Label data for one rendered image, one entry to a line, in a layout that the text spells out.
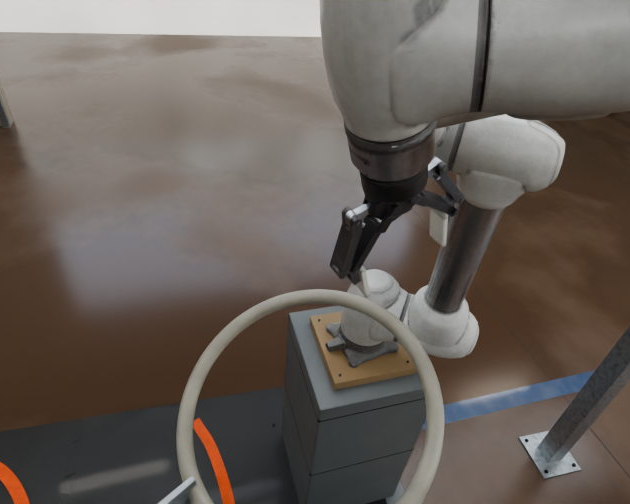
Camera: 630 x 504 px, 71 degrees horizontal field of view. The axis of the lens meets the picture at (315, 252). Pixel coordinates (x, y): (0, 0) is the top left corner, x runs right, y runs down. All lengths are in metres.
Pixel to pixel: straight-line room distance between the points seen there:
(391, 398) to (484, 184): 0.77
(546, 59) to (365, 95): 0.13
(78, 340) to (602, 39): 2.63
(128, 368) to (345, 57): 2.30
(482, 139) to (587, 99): 0.52
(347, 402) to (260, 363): 1.13
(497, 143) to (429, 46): 0.55
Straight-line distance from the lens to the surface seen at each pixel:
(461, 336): 1.32
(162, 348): 2.59
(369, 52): 0.36
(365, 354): 1.44
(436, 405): 0.82
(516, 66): 0.37
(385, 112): 0.40
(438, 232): 0.66
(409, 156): 0.44
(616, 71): 0.39
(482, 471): 2.36
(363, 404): 1.42
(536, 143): 0.92
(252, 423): 2.25
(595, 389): 2.14
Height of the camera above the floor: 1.96
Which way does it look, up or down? 38 degrees down
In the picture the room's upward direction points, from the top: 6 degrees clockwise
